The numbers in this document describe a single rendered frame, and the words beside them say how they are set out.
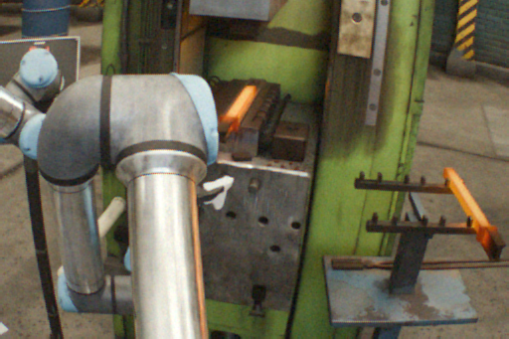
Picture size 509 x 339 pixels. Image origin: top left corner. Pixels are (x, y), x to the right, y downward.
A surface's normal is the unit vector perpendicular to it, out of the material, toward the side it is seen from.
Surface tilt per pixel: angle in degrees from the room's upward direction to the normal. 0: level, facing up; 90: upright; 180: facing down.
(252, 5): 90
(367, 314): 0
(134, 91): 35
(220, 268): 90
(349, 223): 90
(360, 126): 90
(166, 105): 42
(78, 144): 100
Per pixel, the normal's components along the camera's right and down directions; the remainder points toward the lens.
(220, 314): -0.18, 0.36
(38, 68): 0.26, -0.12
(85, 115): 0.06, -0.02
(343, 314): 0.08, -0.92
